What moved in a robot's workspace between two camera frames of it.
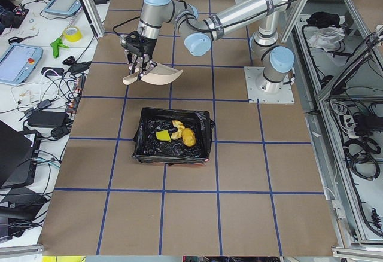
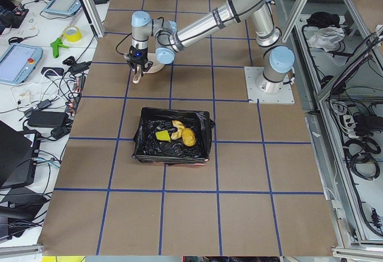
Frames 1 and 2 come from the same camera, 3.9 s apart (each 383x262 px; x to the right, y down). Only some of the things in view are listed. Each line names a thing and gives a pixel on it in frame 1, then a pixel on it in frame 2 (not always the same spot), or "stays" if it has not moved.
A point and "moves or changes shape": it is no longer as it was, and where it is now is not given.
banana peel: (177, 134) stays
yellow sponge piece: (163, 135) stays
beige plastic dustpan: (160, 75) moves or changes shape
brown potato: (189, 137) stays
